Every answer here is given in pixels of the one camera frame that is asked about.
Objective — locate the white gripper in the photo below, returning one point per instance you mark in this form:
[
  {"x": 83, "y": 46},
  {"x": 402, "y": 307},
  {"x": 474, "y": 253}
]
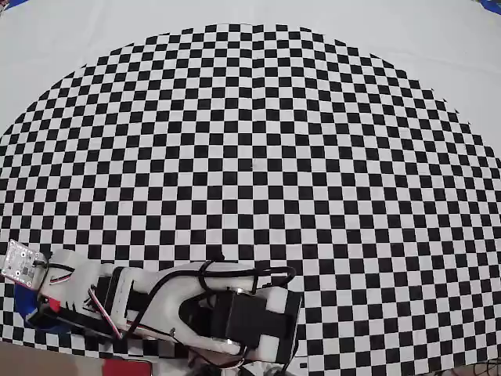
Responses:
[{"x": 63, "y": 283}]

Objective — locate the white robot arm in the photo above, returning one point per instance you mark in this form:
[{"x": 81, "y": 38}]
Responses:
[{"x": 203, "y": 305}]

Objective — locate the blue round box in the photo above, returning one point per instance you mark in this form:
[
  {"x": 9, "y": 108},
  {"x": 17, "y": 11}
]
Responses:
[{"x": 27, "y": 309}]

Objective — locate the red flat object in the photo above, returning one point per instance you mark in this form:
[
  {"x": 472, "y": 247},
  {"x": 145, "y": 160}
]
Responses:
[{"x": 127, "y": 368}]

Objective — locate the checkerboard printed white mat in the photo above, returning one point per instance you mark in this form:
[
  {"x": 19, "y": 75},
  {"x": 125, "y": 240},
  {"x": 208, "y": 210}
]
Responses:
[{"x": 250, "y": 137}]

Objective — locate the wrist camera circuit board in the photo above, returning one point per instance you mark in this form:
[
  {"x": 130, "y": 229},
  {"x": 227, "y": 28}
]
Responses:
[{"x": 20, "y": 263}]

